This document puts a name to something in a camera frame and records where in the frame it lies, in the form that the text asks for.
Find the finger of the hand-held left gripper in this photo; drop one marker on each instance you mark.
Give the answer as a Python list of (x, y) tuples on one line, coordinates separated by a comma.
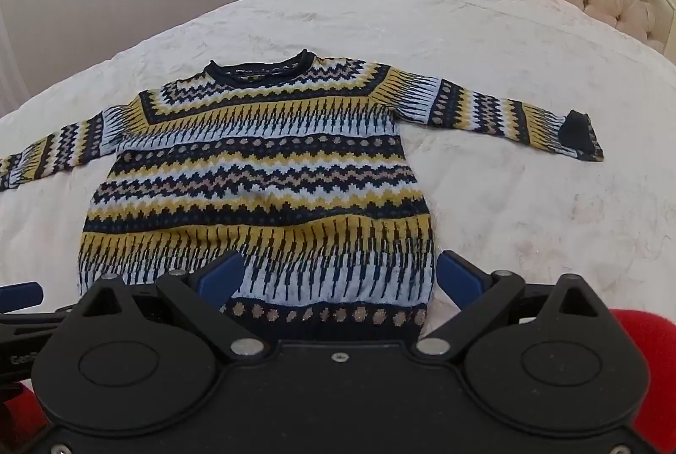
[(20, 295)]

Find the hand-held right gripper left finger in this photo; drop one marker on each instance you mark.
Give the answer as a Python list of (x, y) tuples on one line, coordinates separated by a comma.
[(223, 277)]

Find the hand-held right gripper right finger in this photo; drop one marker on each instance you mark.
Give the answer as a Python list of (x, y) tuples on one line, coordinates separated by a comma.
[(458, 277)]

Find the patterned knit sweater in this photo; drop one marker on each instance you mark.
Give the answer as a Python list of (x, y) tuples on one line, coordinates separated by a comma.
[(264, 169)]

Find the person's red clothing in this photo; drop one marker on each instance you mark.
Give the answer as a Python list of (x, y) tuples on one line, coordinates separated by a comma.
[(649, 369)]

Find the white bedspread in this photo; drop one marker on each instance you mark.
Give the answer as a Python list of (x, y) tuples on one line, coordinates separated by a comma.
[(475, 37)]

